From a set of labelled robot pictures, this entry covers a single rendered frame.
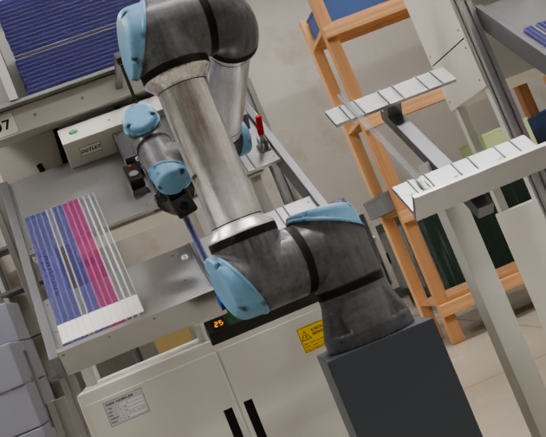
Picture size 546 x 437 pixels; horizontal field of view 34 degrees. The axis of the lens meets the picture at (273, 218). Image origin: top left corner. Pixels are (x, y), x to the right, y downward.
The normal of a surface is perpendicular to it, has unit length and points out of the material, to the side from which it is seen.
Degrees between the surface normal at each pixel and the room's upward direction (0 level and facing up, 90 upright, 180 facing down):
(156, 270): 44
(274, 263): 88
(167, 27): 91
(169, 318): 133
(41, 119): 90
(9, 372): 90
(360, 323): 72
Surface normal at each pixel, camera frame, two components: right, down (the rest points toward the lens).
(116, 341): 0.37, 0.54
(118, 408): 0.15, -0.13
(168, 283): -0.17, -0.76
